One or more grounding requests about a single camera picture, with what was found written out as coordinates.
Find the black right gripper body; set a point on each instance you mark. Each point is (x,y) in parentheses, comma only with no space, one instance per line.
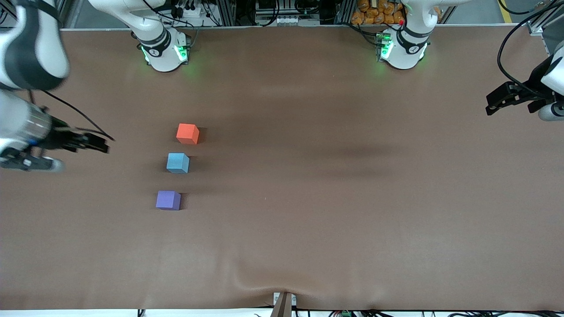
(58,137)

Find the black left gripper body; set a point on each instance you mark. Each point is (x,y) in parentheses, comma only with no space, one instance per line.
(531,87)

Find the light blue foam block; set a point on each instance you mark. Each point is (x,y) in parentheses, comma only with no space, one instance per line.
(177,163)

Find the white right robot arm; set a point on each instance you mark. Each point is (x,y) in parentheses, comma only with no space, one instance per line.
(163,57)

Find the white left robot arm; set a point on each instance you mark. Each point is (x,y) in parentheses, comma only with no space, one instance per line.
(403,55)

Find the purple foam block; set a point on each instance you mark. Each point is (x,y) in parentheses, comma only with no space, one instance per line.
(167,200)

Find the orange foam block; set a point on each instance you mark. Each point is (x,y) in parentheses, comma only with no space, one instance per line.
(187,132)

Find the bag of orange items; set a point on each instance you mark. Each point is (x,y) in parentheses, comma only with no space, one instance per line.
(374,11)

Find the power strip with black plugs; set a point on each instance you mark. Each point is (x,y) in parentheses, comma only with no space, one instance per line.
(189,11)

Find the brown table cloth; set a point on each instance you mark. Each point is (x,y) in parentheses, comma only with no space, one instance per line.
(308,198)

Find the white power strip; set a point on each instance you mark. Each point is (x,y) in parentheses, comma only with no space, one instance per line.
(286,20)

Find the green terminal connector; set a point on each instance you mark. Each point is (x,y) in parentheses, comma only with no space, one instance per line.
(346,314)

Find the aluminium frame profile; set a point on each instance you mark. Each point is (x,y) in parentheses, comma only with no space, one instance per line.
(535,28)
(70,13)

